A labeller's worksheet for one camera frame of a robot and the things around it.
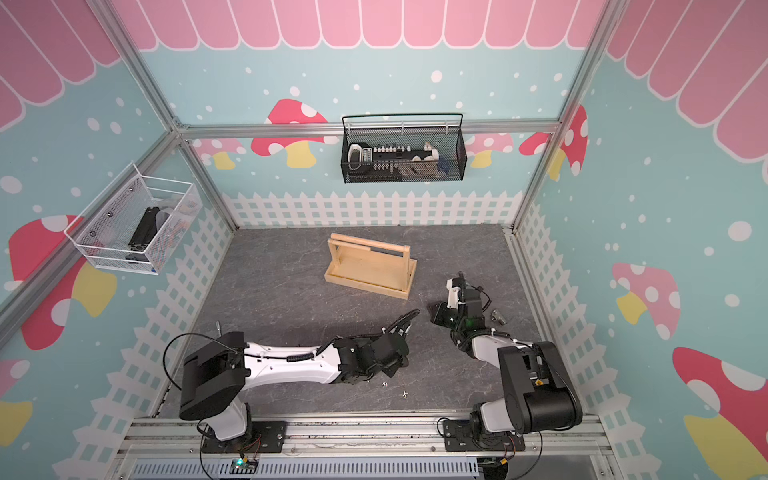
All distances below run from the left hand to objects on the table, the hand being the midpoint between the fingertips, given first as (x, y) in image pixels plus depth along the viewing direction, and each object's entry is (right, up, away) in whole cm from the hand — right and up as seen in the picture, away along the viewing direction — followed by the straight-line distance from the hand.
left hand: (394, 351), depth 83 cm
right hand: (+11, +12, +9) cm, 18 cm away
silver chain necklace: (-3, -9, 0) cm, 10 cm away
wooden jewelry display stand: (-3, +22, +27) cm, 35 cm away
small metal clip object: (+32, +8, +11) cm, 35 cm away
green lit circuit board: (-37, -25, -10) cm, 46 cm away
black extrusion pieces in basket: (-59, +32, -13) cm, 69 cm away
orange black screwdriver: (-56, +4, +11) cm, 57 cm away
